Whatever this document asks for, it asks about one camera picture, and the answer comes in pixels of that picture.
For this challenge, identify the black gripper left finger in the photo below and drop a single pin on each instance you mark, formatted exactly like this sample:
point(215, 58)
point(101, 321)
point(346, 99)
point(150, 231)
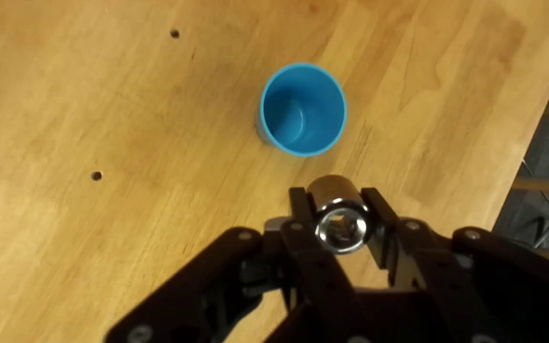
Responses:
point(207, 298)

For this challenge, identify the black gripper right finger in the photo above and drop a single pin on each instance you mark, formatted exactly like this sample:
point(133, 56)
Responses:
point(484, 288)

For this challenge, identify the small silver metal socket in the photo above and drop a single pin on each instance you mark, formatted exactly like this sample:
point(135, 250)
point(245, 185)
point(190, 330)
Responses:
point(343, 216)

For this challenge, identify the light blue plastic cup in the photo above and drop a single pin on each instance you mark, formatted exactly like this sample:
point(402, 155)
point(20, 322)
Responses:
point(303, 111)

